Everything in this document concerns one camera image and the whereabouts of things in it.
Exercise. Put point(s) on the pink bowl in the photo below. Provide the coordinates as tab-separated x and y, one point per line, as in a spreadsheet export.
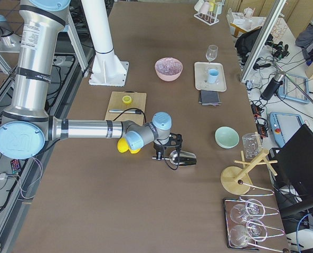
168	78

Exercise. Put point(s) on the light blue cup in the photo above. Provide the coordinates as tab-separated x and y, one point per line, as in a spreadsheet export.
212	76

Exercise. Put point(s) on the cream rabbit serving tray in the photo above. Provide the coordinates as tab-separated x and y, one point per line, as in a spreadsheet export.
201	75

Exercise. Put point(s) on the blue teach pendant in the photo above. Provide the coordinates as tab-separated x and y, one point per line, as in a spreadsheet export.
284	126
289	91

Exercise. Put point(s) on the yellow lemon upper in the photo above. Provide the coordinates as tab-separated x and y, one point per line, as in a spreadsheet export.
122	145

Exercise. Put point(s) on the clear wine glass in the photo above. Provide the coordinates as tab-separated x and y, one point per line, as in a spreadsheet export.
211	53

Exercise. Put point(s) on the stainless steel ice scoop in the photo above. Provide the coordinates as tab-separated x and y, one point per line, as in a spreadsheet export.
181	158

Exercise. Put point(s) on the upside-down wine glass lower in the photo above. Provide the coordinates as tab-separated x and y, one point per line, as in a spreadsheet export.
250	235

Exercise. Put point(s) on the green bowl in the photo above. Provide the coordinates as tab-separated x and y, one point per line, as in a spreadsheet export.
226	137

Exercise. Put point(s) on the upside-down wine glass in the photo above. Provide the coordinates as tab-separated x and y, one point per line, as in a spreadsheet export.
250	235
243	211

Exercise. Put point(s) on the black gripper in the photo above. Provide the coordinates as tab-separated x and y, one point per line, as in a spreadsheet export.
159	149

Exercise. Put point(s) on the pile of clear ice cubes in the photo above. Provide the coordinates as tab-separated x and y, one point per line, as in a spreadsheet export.
168	66

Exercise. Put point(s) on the clear glass mug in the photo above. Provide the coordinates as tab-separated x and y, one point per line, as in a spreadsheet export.
252	145

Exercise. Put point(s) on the steel muddler black tip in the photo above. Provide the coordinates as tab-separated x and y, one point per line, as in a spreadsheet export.
130	110

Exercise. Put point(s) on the upside-down wine glass upper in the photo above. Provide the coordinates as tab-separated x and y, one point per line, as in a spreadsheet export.
243	211

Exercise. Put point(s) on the bamboo cutting board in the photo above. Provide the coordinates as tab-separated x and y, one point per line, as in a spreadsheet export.
115	102

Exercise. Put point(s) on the blue teach pendant far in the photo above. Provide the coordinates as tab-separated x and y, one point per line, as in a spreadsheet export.
289	91

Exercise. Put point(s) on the yellow lemon lower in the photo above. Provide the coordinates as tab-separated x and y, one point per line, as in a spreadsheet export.
133	151

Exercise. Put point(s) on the blue teach pendant near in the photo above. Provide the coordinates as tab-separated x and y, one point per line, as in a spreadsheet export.
284	126

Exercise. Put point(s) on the aluminium frame post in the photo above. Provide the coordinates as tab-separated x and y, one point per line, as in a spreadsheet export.
261	39

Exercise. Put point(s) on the grey folded cloth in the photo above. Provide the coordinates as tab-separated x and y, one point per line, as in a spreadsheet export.
209	98

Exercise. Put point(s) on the wooden mug tree stand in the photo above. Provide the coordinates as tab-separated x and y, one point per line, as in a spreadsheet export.
236	180

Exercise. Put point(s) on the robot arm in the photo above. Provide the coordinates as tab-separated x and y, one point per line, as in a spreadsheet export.
29	121

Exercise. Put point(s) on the white cup drying rack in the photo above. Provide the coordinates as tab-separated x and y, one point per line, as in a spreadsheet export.
208	11

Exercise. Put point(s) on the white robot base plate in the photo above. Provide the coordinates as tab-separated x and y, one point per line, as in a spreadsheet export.
107	69

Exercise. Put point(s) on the half lemon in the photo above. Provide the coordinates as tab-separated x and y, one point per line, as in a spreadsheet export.
127	99

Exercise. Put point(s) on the black glass holder tray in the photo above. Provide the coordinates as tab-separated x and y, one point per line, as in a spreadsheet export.
227	205

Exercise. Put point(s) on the black backpack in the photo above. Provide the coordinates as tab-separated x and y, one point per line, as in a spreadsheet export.
245	44

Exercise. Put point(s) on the yellow lemon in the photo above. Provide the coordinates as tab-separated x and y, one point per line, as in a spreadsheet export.
122	145
133	151

